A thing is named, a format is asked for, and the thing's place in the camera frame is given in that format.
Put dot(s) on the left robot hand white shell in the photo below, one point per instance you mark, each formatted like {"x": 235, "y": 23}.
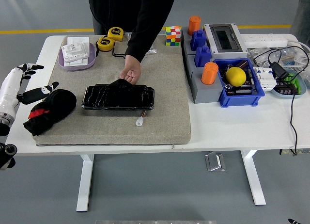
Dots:
{"x": 9, "y": 88}

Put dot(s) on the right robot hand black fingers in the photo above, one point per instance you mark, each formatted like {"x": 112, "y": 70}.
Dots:
{"x": 294, "y": 221}

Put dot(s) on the person's hand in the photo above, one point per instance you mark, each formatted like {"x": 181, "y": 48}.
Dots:
{"x": 132, "y": 68}

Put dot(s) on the black rag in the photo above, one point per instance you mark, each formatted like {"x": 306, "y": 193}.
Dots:
{"x": 58, "y": 102}

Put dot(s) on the person's forearm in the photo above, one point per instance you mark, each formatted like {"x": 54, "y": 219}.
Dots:
{"x": 141, "y": 43}

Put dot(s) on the small clear plastic bag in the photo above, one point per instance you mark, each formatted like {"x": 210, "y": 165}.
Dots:
{"x": 152, "y": 52}

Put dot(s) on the yellow tape measure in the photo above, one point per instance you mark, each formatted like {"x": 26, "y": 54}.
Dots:
{"x": 105, "y": 44}
{"x": 115, "y": 33}

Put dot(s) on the purple oval tray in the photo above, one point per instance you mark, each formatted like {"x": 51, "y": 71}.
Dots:
{"x": 92, "y": 56}

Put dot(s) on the grey-brown mat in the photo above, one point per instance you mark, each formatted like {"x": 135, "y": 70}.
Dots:
{"x": 164, "y": 100}

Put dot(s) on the multicolour puzzle cube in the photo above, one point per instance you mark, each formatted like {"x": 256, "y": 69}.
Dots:
{"x": 173, "y": 36}

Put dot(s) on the white table leg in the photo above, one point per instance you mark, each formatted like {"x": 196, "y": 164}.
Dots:
{"x": 254, "y": 180}
{"x": 84, "y": 185}

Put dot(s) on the grey block holder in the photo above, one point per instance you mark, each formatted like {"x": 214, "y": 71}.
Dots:
{"x": 186, "y": 44}
{"x": 206, "y": 93}

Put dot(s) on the white socket module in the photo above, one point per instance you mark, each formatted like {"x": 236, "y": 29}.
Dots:
{"x": 75, "y": 52}

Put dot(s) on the blue block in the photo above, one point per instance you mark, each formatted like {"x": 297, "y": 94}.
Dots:
{"x": 198, "y": 41}
{"x": 203, "y": 56}

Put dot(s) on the orange cylinder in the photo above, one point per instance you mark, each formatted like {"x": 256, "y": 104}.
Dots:
{"x": 209, "y": 73}
{"x": 194, "y": 25}

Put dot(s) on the yellow lemon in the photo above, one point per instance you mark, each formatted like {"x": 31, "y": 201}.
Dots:
{"x": 236, "y": 76}

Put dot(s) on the brown cylinder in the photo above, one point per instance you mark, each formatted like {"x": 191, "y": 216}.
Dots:
{"x": 242, "y": 64}

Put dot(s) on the blue plastic bin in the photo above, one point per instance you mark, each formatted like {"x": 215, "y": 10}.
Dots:
{"x": 239, "y": 100}

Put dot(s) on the dark terminal block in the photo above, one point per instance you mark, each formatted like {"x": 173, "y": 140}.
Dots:
{"x": 285, "y": 90}

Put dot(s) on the white circuit breaker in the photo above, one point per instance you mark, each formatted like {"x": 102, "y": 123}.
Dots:
{"x": 265, "y": 78}

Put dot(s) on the white power strip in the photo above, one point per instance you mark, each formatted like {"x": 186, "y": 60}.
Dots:
{"x": 264, "y": 40}

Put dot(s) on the green plastic part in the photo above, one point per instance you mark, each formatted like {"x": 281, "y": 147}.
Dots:
{"x": 296, "y": 84}

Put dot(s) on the light blue tray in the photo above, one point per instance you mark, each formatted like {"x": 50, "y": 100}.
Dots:
{"x": 302, "y": 84}

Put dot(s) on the black power adapter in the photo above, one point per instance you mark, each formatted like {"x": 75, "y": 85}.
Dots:
{"x": 278, "y": 70}

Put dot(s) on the clear bags of small parts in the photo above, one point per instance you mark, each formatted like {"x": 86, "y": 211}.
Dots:
{"x": 288, "y": 56}

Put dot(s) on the person in jeans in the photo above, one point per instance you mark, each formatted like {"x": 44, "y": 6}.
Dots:
{"x": 301, "y": 13}

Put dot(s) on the white flat switch plate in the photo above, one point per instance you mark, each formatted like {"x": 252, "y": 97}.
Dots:
{"x": 80, "y": 62}
{"x": 77, "y": 39}

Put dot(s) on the grey electrical enclosure box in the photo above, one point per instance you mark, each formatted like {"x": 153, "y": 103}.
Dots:
{"x": 225, "y": 39}

